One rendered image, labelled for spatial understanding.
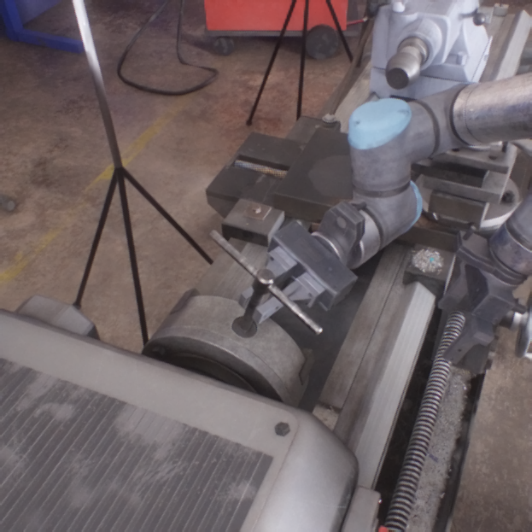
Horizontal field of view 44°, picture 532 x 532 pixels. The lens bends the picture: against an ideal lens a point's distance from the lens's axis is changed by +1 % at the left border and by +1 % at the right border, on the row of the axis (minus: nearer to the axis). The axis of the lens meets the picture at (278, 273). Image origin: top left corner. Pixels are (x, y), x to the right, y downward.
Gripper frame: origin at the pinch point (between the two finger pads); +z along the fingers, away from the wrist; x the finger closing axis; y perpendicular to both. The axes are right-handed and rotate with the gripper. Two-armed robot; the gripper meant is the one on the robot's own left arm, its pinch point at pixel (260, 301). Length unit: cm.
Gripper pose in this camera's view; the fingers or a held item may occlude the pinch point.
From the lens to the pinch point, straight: 89.8
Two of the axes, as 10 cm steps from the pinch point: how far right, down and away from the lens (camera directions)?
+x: -6.9, -6.6, 2.8
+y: -2.3, 5.8, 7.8
